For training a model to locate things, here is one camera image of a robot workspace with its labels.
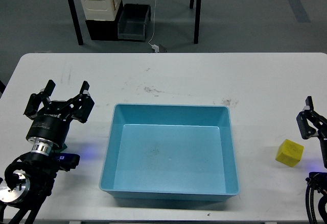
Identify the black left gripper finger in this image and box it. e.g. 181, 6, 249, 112
24, 80, 56, 119
67, 81, 95, 123

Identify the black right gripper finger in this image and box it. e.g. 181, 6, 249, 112
296, 96, 322, 140

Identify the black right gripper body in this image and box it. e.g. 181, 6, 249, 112
316, 116, 326, 168

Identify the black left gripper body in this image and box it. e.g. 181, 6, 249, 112
25, 99, 72, 150

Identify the yellow block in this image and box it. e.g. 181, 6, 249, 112
275, 139, 304, 167

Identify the green block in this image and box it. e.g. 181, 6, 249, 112
61, 143, 67, 151

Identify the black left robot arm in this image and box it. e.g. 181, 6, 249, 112
1, 80, 95, 223

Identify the black box under crate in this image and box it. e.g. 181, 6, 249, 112
85, 1, 124, 41

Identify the light blue plastic box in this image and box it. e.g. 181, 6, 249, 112
99, 104, 240, 202

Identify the white power adapter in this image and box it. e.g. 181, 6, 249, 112
151, 44, 160, 53

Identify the grey plastic bin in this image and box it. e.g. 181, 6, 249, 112
118, 4, 151, 42

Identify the black table leg left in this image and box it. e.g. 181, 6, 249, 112
67, 0, 84, 45

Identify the black table leg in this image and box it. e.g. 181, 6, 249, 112
67, 0, 84, 45
189, 0, 202, 44

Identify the black table leg right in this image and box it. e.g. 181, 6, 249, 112
189, 0, 202, 44

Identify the white hanging cable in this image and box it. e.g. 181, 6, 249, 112
148, 0, 157, 46

